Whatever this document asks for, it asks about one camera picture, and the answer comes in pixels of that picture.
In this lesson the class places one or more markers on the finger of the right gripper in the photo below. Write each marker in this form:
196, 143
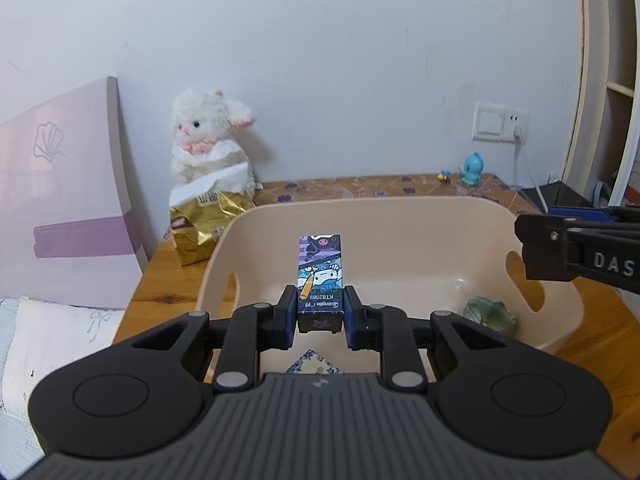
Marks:
571, 242

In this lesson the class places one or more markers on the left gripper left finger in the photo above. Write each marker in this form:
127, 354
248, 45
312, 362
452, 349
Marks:
251, 330

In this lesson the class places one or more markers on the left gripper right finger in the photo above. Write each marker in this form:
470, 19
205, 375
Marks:
387, 331

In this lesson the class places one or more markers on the purple cartoon pencil lead box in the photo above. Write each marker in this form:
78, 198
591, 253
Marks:
320, 284

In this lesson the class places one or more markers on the green knitted cloth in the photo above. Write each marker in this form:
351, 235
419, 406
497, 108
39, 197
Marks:
491, 314

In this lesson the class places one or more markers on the black tablet device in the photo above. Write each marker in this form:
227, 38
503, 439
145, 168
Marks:
556, 194

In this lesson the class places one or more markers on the beige plastic storage basket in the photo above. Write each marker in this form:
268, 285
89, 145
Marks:
420, 254

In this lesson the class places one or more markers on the wooden shelf unit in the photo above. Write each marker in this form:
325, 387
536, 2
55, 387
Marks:
602, 164

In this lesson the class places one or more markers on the gold snack bag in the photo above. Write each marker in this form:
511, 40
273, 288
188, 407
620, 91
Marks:
197, 223

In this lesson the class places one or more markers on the blue bird figurine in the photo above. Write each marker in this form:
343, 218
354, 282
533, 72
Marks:
472, 169

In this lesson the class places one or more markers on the small colourful toy figure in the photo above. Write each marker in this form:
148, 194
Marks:
444, 177

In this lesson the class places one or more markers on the white plush lamb toy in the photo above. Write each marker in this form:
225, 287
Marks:
203, 126

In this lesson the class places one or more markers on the pink purple headboard panel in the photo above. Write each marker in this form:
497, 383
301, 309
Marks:
68, 231

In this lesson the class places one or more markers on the white pillow with bow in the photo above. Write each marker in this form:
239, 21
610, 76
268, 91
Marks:
45, 337

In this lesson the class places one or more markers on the white wall switch socket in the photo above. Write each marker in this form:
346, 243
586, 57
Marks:
499, 123

